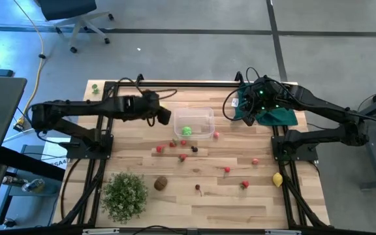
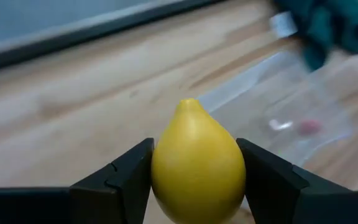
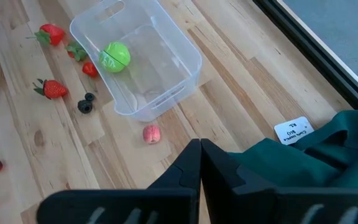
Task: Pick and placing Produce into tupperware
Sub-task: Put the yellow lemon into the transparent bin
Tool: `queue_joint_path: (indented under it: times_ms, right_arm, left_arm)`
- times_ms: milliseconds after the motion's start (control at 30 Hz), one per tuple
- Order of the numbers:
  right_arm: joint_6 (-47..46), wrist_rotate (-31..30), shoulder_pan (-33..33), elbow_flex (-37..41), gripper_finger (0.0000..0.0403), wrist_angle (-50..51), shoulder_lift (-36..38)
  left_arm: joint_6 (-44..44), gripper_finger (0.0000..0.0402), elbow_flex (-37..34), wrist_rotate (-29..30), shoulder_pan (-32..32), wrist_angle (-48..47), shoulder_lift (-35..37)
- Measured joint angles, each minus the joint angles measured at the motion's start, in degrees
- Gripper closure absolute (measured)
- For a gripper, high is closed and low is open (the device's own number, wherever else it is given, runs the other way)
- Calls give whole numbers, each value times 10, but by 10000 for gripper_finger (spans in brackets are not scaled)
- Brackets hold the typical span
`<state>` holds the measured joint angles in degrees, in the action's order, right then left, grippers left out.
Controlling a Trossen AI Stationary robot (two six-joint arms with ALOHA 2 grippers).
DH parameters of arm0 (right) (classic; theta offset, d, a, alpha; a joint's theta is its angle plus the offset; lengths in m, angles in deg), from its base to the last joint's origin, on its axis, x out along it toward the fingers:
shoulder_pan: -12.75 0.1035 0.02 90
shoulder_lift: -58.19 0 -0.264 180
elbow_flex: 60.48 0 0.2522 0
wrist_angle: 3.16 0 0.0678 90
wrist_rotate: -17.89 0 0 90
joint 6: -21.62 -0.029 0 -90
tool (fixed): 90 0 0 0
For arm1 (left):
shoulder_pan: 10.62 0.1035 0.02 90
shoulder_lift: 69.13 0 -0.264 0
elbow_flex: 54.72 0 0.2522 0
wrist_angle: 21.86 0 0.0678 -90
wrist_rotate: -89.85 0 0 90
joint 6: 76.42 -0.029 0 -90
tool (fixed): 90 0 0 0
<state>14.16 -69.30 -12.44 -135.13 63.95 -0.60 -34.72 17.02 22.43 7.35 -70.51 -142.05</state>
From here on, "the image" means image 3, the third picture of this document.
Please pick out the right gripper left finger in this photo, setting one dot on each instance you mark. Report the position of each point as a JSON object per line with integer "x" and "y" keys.
{"x": 120, "y": 207}

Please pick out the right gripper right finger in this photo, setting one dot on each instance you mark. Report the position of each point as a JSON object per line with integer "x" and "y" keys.
{"x": 259, "y": 205}

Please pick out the pink toy peach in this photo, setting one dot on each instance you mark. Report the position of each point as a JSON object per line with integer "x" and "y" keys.
{"x": 151, "y": 134}

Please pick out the small black toy blackberry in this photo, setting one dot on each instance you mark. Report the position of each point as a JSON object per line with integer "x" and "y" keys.
{"x": 89, "y": 96}

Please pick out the small red toy strawberry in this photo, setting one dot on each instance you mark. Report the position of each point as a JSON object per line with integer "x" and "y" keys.
{"x": 90, "y": 69}

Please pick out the green toy lime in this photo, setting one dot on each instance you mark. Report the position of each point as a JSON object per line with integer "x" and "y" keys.
{"x": 117, "y": 56}

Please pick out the small leafy toy strawberry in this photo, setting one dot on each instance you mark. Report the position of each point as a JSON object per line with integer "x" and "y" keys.
{"x": 78, "y": 51}

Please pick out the clear plastic container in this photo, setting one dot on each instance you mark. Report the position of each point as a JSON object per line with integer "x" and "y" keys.
{"x": 172, "y": 46}

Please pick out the dark green cloth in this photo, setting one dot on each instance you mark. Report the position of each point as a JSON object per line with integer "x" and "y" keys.
{"x": 291, "y": 168}

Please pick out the white paper label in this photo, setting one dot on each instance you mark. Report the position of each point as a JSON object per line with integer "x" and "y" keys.
{"x": 292, "y": 130}

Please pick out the black aluminium table frame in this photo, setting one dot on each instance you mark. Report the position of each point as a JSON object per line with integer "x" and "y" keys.
{"x": 322, "y": 57}

